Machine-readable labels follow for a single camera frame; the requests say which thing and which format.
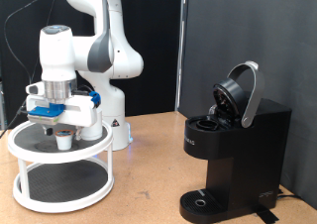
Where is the blue cable clip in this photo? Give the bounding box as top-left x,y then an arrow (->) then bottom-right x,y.
88,90 -> 102,109

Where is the gray vertical frame post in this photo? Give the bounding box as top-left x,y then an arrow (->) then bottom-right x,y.
0,79 -> 7,131

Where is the orange-rimmed coffee pod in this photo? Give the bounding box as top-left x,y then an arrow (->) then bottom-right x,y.
53,129 -> 75,152

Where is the black curtain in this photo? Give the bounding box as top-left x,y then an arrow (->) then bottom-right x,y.
0,0 -> 183,129

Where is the black power cord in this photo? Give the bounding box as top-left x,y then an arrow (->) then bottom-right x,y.
276,187 -> 303,200

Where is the wrist camera on blue mount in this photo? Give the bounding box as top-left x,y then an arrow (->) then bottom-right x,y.
27,103 -> 65,126

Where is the white two-tier turntable shelf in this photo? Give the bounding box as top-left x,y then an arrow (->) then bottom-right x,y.
7,114 -> 116,214

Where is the black Keurig coffee machine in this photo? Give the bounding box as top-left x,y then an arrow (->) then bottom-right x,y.
178,60 -> 293,224

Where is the black tape strip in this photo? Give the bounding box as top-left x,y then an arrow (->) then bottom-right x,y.
254,205 -> 280,224

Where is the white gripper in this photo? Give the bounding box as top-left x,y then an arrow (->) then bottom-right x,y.
26,92 -> 99,142

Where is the thin black cable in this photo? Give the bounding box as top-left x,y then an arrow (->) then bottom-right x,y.
0,0 -> 65,138

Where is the dark gray backdrop panel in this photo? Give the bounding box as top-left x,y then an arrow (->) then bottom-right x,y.
179,0 -> 317,210

